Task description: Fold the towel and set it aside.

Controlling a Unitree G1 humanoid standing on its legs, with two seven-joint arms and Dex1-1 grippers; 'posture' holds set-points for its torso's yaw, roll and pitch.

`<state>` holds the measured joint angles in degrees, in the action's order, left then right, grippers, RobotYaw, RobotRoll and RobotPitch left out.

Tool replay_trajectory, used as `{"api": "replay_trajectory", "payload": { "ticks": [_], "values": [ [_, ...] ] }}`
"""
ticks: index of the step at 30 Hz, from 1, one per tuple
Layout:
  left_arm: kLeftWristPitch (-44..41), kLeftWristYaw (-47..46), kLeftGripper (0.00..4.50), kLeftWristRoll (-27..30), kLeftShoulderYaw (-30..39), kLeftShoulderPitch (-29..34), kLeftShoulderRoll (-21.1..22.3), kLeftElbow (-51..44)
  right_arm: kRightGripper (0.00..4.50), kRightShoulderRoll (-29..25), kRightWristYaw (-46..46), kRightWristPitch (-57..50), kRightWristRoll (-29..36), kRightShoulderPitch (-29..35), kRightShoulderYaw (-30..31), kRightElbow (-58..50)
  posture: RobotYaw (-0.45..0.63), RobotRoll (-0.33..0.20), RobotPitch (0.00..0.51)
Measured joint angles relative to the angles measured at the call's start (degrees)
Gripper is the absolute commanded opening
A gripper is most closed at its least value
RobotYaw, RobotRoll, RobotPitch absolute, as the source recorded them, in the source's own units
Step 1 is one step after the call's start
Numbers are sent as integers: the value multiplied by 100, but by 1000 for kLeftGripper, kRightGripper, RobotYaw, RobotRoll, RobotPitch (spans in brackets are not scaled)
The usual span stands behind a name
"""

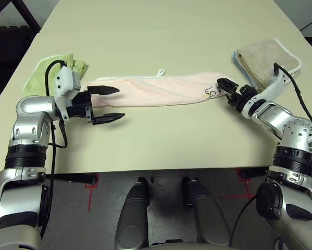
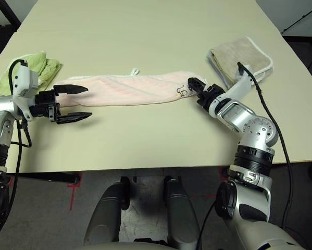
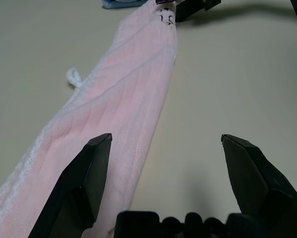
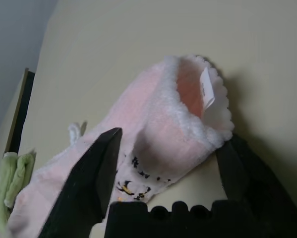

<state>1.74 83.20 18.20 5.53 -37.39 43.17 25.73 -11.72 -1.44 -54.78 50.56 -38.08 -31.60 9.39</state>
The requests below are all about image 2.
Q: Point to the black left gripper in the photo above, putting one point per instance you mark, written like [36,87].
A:
[45,106]

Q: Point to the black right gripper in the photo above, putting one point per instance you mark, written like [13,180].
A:
[209,97]

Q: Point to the pink terry towel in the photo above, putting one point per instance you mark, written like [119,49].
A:
[124,91]

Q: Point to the beige folded towel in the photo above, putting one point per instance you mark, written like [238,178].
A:
[219,73]

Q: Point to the green terry towel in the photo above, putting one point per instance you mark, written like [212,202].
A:
[45,67]

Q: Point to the beige terry towel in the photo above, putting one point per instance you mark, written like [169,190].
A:
[239,49]

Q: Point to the black table foot bar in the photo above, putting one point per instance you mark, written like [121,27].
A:
[54,177]

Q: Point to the grey robot left leg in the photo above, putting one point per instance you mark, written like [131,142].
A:
[106,218]

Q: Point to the grey robot leg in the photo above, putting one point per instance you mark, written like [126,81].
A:
[181,216]
[106,218]

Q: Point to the black metal bar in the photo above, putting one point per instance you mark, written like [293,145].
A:
[301,22]

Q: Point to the grey robot right leg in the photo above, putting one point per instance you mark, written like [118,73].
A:
[181,216]

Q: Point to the beige robot torso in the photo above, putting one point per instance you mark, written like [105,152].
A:
[127,246]

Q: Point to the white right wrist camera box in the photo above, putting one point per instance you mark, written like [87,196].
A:
[240,86]

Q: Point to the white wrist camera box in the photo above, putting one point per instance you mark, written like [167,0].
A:
[24,80]
[240,86]

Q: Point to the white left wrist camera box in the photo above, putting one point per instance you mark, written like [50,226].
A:
[24,80]

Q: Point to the black metal table frame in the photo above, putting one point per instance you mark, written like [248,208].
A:
[13,11]

